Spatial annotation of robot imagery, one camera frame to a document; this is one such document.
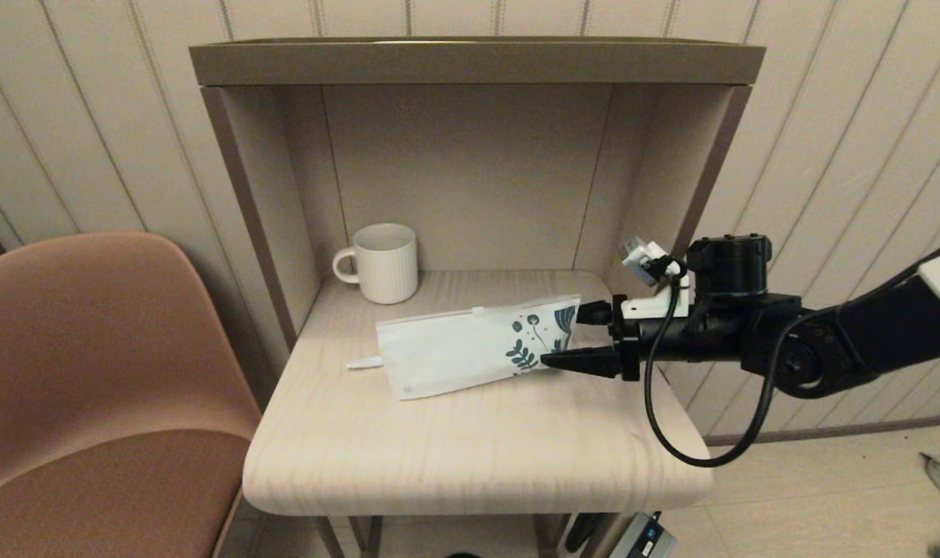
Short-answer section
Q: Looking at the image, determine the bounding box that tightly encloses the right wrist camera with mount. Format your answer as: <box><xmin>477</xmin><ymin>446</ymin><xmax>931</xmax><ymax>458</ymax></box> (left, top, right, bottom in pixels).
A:
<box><xmin>621</xmin><ymin>236</ymin><xmax>695</xmax><ymax>319</ymax></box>

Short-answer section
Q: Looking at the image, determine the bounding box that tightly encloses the white floral zip pouch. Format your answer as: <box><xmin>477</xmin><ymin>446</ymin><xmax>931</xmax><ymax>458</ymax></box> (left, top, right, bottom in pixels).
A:
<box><xmin>375</xmin><ymin>294</ymin><xmax>581</xmax><ymax>401</ymax></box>

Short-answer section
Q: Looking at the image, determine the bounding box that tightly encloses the beige wooden desk with hutch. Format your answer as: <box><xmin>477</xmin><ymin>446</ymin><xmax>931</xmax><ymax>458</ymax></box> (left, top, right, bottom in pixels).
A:
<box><xmin>189</xmin><ymin>35</ymin><xmax>766</xmax><ymax>558</ymax></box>

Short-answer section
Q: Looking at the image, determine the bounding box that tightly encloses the white ribbed ceramic mug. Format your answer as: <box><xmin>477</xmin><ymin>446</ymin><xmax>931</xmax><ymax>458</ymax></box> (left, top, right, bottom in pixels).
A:
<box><xmin>332</xmin><ymin>223</ymin><xmax>419</xmax><ymax>305</ymax></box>

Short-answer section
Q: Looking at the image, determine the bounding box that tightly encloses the pink chair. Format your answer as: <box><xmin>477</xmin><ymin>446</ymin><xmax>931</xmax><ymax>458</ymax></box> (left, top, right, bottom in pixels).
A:
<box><xmin>0</xmin><ymin>231</ymin><xmax>263</xmax><ymax>558</ymax></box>

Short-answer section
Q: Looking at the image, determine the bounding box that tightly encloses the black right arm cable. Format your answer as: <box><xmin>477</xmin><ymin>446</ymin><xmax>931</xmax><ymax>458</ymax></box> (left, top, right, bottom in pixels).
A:
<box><xmin>643</xmin><ymin>236</ymin><xmax>940</xmax><ymax>468</ymax></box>

